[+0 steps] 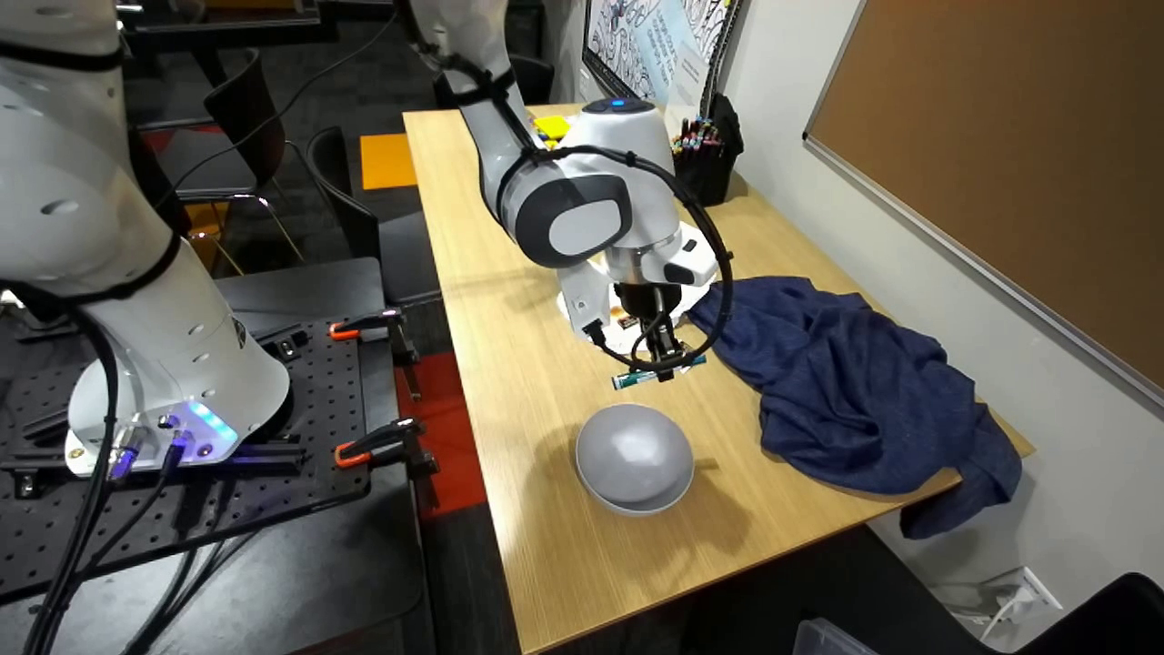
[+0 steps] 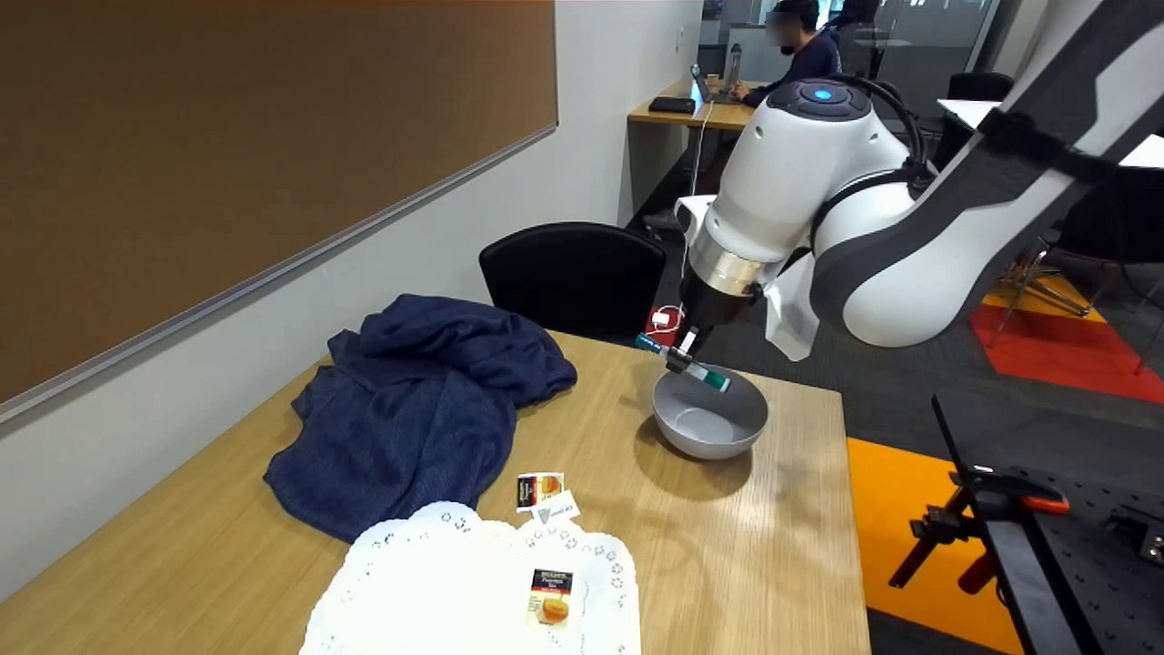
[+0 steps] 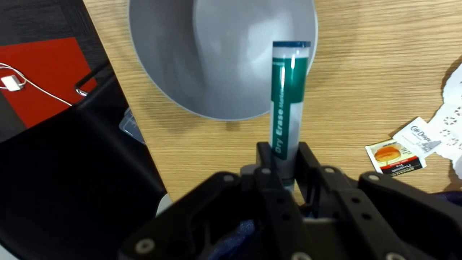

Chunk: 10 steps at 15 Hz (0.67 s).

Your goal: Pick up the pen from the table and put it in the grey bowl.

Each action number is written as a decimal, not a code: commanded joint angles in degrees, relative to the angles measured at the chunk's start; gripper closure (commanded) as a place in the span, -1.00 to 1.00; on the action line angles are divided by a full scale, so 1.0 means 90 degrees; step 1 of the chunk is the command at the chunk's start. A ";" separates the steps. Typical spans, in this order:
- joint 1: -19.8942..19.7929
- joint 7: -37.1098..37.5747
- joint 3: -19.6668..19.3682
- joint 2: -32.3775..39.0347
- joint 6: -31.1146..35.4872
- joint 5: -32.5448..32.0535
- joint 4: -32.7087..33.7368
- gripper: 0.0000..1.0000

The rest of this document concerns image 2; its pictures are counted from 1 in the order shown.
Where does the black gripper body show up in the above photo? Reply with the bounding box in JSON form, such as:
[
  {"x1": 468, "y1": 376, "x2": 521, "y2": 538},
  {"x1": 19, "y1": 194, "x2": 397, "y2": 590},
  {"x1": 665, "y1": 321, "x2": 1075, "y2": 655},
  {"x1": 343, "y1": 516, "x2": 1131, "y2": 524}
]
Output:
[{"x1": 677, "y1": 269, "x2": 770, "y2": 339}]

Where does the teal marker pen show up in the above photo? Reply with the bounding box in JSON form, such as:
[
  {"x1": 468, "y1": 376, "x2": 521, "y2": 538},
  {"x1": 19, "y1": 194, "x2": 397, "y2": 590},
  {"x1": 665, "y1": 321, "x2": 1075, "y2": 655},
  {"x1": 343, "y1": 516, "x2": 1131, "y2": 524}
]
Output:
[{"x1": 663, "y1": 349, "x2": 736, "y2": 398}]

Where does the grey bowl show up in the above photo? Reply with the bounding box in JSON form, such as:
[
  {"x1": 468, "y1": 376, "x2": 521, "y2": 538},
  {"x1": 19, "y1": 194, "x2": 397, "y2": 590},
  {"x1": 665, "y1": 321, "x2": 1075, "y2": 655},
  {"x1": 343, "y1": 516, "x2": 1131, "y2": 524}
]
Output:
[{"x1": 652, "y1": 362, "x2": 770, "y2": 466}]

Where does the black office chair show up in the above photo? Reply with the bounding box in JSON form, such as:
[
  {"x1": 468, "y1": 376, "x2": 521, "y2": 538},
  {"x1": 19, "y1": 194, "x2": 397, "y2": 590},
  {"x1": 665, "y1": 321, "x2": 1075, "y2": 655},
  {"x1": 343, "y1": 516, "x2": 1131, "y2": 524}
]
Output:
[{"x1": 476, "y1": 217, "x2": 671, "y2": 344}]

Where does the wooden office desk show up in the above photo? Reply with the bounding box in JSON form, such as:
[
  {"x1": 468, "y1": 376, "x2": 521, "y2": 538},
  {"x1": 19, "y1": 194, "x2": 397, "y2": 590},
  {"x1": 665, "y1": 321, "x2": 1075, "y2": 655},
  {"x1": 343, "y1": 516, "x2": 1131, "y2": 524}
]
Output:
[{"x1": 624, "y1": 97, "x2": 761, "y2": 228}]

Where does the small packet with orange picture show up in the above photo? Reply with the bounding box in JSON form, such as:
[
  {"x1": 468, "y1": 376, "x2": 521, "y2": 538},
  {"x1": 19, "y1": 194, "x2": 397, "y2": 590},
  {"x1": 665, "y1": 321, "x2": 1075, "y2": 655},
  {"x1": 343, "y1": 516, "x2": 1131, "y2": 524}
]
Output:
[
  {"x1": 523, "y1": 564, "x2": 573, "y2": 630},
  {"x1": 511, "y1": 469, "x2": 567, "y2": 513}
]

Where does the dark blue cloth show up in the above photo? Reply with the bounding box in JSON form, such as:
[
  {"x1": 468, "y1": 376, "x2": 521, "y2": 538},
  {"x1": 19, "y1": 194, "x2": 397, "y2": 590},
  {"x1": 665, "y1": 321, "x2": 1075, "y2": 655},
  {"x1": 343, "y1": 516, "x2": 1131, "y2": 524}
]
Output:
[{"x1": 261, "y1": 291, "x2": 583, "y2": 547}]

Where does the seated person in dark shirt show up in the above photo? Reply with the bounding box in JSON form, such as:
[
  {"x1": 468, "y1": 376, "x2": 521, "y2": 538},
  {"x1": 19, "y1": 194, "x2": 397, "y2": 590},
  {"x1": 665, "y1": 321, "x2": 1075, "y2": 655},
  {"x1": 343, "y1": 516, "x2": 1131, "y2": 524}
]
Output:
[{"x1": 732, "y1": 0, "x2": 845, "y2": 110}]

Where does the black orange bar clamp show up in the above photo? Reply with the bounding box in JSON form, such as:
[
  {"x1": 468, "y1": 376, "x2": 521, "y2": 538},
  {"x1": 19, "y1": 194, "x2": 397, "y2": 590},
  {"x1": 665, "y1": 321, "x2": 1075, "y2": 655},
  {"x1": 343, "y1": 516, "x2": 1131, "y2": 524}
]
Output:
[{"x1": 886, "y1": 466, "x2": 1075, "y2": 597}]

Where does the white paper doily stack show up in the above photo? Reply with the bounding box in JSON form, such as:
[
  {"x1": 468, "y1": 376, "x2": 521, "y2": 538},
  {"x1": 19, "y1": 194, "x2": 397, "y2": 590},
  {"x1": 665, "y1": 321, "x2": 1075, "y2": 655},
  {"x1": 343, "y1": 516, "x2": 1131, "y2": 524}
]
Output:
[{"x1": 298, "y1": 497, "x2": 645, "y2": 655}]

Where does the black perforated bench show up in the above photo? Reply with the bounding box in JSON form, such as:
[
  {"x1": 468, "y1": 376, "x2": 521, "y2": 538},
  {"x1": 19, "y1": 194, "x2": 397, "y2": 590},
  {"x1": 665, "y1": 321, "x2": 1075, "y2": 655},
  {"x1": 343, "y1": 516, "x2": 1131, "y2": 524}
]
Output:
[{"x1": 926, "y1": 393, "x2": 1164, "y2": 655}]

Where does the brown pin board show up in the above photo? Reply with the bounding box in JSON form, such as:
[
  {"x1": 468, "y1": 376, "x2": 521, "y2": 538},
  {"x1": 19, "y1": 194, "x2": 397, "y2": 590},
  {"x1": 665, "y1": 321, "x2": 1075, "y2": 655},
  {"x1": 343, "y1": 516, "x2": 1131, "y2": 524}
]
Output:
[{"x1": 0, "y1": 0, "x2": 562, "y2": 412}]

